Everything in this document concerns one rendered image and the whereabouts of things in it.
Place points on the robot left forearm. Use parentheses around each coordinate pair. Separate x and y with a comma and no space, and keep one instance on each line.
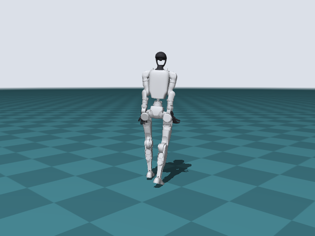
(144,101)

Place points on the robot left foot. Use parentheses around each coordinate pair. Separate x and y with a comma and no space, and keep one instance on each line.
(150,174)

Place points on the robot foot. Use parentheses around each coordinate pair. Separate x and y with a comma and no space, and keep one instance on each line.
(159,181)
(150,174)

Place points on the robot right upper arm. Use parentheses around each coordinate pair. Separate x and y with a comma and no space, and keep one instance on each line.
(172,82)

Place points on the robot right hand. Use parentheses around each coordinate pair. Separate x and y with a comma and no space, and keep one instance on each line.
(174,119)

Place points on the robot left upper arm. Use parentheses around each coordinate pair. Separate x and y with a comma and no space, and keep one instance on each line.
(145,76)

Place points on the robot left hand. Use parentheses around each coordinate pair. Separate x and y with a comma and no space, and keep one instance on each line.
(142,121)

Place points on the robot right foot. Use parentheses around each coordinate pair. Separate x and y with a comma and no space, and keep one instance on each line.
(159,181)

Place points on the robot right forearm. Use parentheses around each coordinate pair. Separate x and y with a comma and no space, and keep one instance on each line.
(170,102)

